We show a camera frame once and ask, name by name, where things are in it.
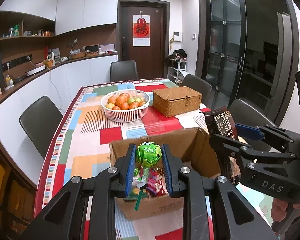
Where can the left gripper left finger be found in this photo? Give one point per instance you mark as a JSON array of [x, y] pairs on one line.
[[113, 182]]

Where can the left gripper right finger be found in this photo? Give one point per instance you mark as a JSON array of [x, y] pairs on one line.
[[182, 182]]

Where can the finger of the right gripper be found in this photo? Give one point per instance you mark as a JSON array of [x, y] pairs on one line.
[[228, 147], [255, 132]]

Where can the dark cracker packet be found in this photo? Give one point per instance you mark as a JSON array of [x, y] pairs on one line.
[[220, 121]]

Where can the green lollipop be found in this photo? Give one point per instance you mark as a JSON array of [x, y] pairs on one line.
[[147, 155]]

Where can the green yellow snack packet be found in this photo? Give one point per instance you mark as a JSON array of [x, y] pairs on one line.
[[134, 194]]

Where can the pink candy bag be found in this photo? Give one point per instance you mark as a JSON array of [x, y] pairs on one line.
[[156, 183]]

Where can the dark chair right near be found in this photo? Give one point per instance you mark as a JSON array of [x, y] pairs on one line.
[[246, 114]]

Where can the dark chair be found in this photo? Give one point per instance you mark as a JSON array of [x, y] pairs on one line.
[[40, 122], [199, 85], [246, 114]]

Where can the colourful patchwork tablecloth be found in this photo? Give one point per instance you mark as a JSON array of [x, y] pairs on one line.
[[81, 147]]

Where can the white fruit basket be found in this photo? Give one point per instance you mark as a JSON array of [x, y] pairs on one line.
[[129, 115]]

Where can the oranges in basket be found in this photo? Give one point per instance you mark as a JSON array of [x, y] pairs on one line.
[[124, 102]]

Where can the woven wicker box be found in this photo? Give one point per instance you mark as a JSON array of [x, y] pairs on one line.
[[177, 100]]

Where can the dark chair right far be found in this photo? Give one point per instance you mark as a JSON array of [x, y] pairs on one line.
[[199, 85]]

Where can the dark chair left side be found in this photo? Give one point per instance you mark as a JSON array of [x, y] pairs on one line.
[[40, 122]]

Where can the white shoe rack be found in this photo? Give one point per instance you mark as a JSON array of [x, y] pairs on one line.
[[177, 71]]

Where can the dark chair far end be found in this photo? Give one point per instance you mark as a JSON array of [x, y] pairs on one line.
[[123, 71]]

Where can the dark wooden door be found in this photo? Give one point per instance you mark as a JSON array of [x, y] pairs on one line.
[[150, 61]]

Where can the red fu door poster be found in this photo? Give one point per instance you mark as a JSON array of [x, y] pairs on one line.
[[141, 30]]

